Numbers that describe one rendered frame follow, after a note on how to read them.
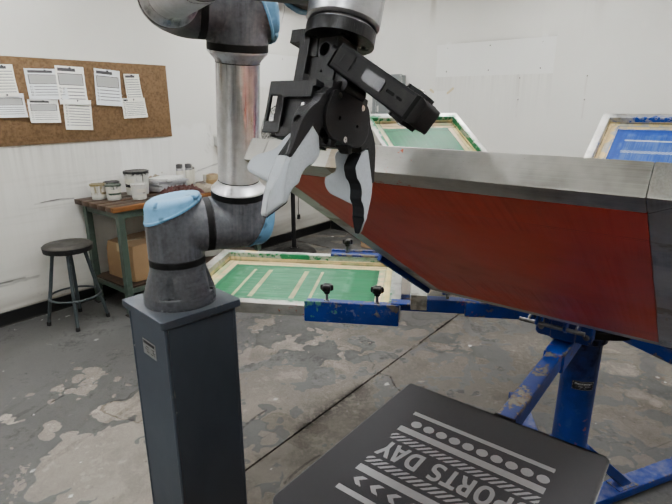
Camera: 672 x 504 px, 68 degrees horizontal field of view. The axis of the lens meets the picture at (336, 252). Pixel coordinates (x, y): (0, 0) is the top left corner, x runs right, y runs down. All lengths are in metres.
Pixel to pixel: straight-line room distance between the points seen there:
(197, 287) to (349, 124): 0.66
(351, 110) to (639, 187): 0.28
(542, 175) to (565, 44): 4.79
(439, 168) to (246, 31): 0.51
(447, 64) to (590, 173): 5.21
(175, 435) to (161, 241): 0.41
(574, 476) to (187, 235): 0.87
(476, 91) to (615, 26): 1.31
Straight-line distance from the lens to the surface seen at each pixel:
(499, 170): 0.58
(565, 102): 5.30
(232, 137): 1.03
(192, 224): 1.06
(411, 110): 0.45
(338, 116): 0.49
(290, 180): 0.45
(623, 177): 0.56
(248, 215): 1.07
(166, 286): 1.09
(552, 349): 1.63
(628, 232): 0.64
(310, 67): 0.54
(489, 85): 5.53
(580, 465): 1.14
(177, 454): 1.21
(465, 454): 1.09
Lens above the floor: 1.61
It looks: 16 degrees down
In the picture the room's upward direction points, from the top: straight up
